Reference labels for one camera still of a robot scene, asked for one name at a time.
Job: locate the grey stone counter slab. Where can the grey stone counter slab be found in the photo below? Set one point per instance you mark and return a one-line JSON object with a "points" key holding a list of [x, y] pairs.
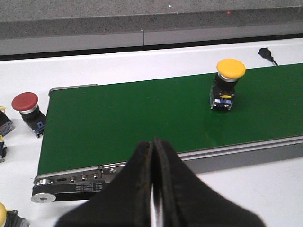
{"points": [[43, 18]]}

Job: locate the red mushroom push button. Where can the red mushroom push button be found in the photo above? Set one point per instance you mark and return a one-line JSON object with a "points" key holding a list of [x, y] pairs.
{"points": [[27, 105]]}

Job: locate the black cable connector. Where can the black cable connector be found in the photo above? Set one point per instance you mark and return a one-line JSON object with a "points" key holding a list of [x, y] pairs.
{"points": [[265, 53]]}

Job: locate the green conveyor belt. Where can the green conveyor belt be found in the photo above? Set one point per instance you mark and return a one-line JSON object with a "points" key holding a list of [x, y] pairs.
{"points": [[99, 125]]}

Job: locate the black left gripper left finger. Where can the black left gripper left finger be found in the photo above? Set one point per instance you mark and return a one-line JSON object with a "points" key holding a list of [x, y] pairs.
{"points": [[125, 202]]}

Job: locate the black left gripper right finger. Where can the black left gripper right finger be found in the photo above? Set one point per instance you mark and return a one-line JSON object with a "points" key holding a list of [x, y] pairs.
{"points": [[186, 201]]}

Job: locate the aluminium conveyor side rail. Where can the aluminium conveyor side rail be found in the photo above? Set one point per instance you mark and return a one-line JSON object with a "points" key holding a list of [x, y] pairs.
{"points": [[82, 183]]}

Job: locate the push button base left edge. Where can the push button base left edge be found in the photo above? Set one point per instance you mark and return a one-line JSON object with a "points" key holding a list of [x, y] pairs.
{"points": [[6, 125]]}

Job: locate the yellow button lower left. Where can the yellow button lower left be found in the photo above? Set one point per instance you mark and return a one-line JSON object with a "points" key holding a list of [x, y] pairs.
{"points": [[10, 218]]}

